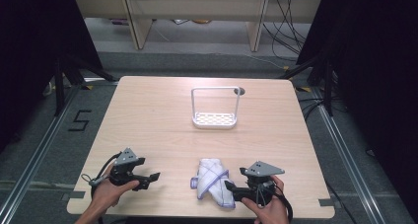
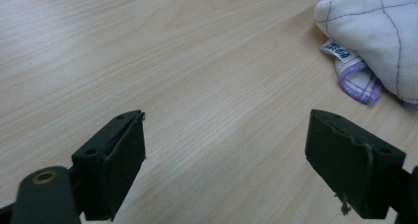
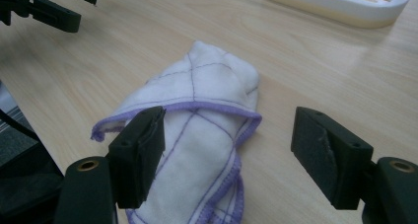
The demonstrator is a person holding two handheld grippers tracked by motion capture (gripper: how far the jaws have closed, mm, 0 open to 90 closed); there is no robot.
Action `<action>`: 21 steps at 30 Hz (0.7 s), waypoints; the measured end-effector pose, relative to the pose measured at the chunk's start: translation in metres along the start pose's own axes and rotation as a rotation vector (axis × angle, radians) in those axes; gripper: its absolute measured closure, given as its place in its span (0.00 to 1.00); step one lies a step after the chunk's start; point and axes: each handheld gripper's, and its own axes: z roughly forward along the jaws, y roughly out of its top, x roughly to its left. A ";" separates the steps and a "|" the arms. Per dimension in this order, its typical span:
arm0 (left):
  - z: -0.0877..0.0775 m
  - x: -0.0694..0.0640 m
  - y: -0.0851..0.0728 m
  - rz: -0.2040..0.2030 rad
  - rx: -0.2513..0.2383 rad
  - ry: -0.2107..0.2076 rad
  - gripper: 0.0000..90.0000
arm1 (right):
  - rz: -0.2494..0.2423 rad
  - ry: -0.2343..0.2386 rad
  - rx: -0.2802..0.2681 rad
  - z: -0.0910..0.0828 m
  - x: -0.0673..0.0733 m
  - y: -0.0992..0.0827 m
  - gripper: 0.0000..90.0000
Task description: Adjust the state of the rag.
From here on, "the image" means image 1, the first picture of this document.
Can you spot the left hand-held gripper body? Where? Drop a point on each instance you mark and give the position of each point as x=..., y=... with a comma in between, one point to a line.
x=126, y=158

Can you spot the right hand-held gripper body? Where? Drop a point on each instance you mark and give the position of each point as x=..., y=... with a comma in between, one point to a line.
x=261, y=170

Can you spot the white cloth with purple lines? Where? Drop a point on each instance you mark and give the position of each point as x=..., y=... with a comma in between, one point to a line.
x=213, y=181

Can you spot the white metal rack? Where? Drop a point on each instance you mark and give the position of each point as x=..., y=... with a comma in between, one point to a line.
x=215, y=120

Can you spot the person's right hand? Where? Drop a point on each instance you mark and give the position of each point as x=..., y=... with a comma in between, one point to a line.
x=272, y=212

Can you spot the person's left hand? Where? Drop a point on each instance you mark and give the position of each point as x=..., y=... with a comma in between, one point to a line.
x=106, y=194

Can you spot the grey tape strip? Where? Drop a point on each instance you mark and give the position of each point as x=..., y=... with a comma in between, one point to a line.
x=74, y=195
x=326, y=202

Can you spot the black metal stand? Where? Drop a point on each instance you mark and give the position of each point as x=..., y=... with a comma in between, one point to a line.
x=323, y=82
x=65, y=82

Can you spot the beige wooden shelf unit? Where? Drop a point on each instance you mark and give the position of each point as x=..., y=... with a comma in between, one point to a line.
x=197, y=7

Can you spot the aluminium floor rail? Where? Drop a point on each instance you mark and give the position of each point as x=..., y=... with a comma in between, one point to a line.
x=36, y=151
x=348, y=158

